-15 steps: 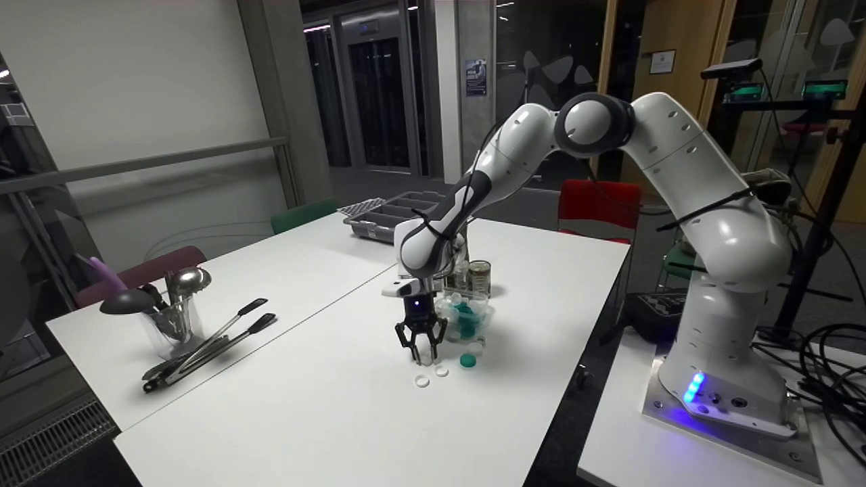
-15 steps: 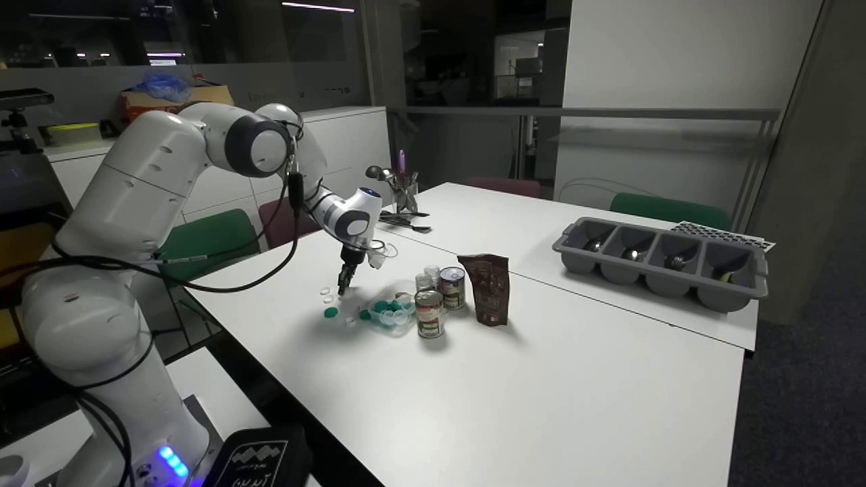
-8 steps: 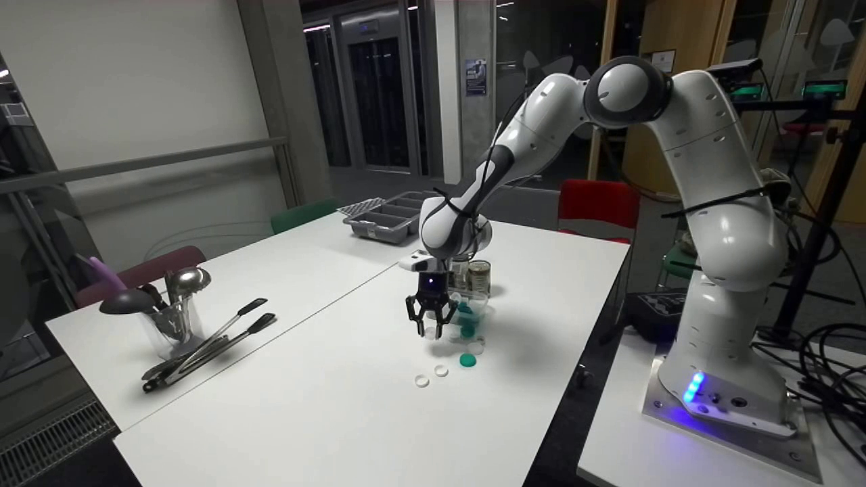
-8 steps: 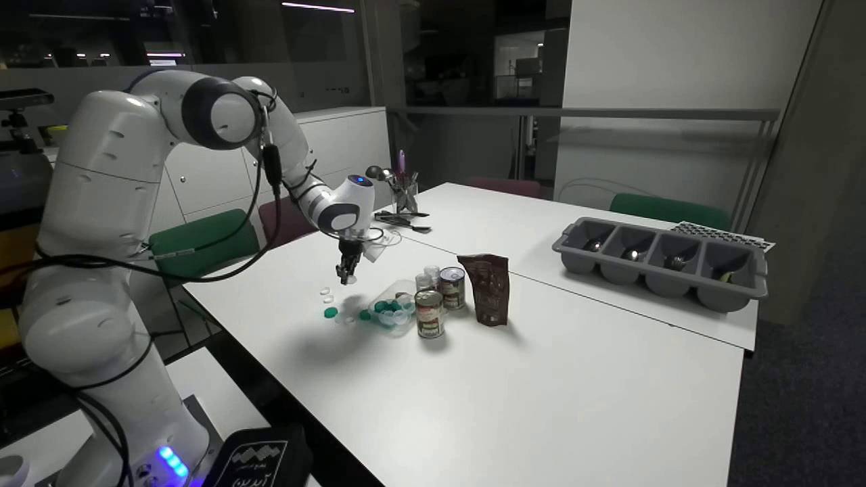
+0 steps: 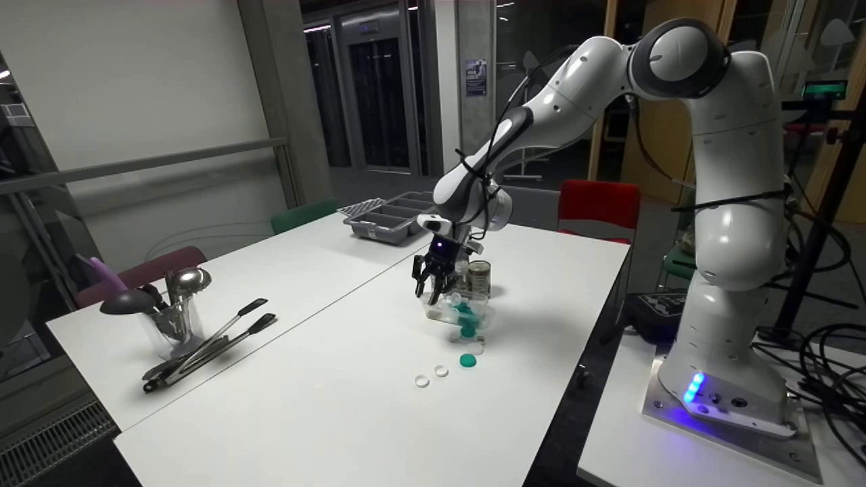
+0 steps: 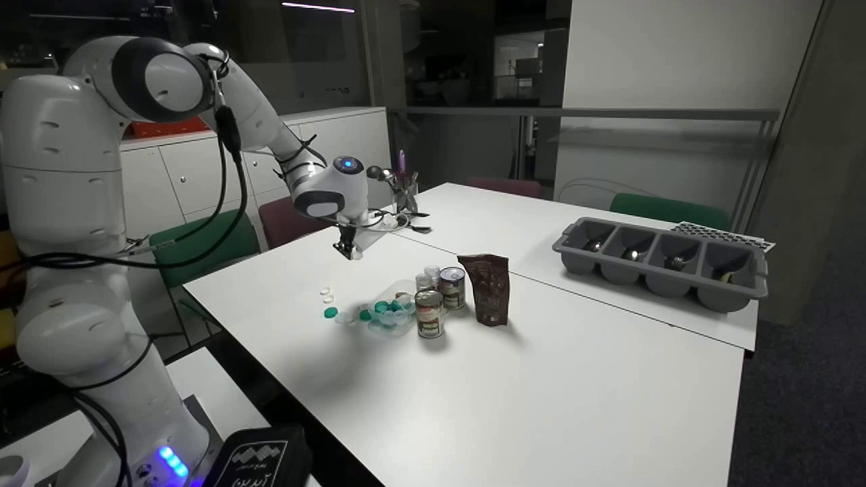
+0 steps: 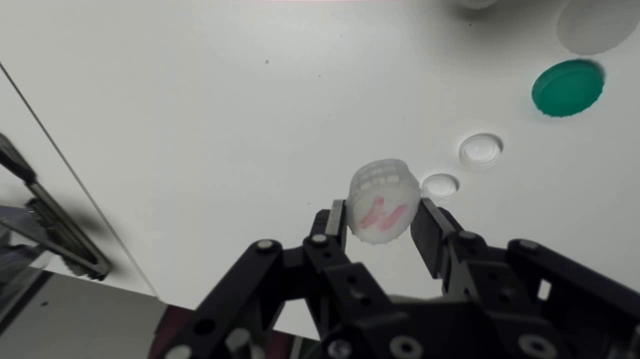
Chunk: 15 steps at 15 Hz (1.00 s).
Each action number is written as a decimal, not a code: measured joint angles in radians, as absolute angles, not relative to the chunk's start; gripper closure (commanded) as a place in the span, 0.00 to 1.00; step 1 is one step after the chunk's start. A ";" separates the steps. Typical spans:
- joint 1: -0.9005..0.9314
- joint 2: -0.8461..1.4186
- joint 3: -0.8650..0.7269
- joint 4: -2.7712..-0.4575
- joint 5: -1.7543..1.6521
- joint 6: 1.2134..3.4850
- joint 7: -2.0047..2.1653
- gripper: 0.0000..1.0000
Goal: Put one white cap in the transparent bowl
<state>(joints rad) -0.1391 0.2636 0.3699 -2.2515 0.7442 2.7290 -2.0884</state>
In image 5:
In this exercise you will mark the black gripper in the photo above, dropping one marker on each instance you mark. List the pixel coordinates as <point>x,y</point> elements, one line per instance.
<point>443,256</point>

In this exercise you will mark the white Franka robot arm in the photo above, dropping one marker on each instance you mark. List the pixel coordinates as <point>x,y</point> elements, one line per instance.
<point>733,244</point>

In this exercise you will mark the green bottle cap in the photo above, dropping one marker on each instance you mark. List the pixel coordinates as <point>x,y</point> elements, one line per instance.
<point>465,312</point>
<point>468,331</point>
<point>468,362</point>

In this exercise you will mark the white bottle cap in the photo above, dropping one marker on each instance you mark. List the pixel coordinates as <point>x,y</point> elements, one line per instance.
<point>443,369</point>
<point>420,381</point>

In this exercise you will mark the grey cutlery tray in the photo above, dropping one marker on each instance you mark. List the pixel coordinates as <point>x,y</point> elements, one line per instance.
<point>384,220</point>

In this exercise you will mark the green chair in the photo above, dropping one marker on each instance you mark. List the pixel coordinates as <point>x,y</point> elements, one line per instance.
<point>675,262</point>
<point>301,217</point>

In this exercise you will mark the red chair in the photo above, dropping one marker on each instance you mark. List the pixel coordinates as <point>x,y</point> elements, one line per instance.
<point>599,208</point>

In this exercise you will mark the dark glass door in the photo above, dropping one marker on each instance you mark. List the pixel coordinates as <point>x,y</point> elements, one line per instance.
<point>376,91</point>

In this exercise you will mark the black box device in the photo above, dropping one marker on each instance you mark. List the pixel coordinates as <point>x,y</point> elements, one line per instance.
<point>650,314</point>

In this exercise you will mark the black metal tongs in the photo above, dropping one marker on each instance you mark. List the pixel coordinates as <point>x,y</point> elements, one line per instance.
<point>213,354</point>
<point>204,340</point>

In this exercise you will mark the silver spoon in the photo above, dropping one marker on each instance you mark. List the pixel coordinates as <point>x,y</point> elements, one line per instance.
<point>187,282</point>

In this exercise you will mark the metal utensil holder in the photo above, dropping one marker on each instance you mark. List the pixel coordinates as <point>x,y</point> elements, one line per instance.
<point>179,323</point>

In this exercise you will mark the yellow wooden door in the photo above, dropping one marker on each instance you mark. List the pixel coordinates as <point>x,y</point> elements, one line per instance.
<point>665,152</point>

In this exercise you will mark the dark ladle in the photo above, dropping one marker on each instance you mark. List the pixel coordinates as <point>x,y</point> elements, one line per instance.
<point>125,301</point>

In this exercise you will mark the grey metal handrail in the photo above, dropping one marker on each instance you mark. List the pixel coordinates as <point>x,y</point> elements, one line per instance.
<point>137,163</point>

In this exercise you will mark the purple utensil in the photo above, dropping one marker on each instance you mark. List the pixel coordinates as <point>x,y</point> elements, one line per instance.
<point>104,274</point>

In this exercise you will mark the black stand pole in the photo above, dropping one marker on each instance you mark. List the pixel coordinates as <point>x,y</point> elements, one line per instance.
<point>817,233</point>

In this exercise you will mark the equipment rack green lights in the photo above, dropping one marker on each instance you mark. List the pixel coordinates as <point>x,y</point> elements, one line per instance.
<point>823,91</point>

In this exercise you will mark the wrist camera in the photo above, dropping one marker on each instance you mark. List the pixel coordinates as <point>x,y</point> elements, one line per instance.
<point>431,222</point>

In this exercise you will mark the wall poster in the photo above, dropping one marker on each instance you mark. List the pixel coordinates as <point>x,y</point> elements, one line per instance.
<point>474,78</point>

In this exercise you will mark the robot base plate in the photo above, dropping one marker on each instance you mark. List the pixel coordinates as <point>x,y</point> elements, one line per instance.
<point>794,443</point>

